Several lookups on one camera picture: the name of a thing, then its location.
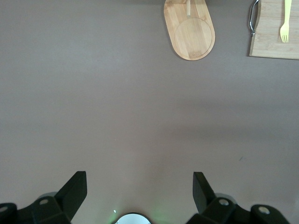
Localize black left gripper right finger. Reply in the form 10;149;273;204
186;172;291;224

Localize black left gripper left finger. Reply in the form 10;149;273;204
0;171;88;224

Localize wooden cup tree stand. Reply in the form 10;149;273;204
163;0;216;62

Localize bamboo cutting board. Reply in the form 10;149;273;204
248;0;299;61

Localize yellow plastic fork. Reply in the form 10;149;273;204
279;0;293;43

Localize metal cutting board handle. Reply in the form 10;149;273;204
247;0;261;37

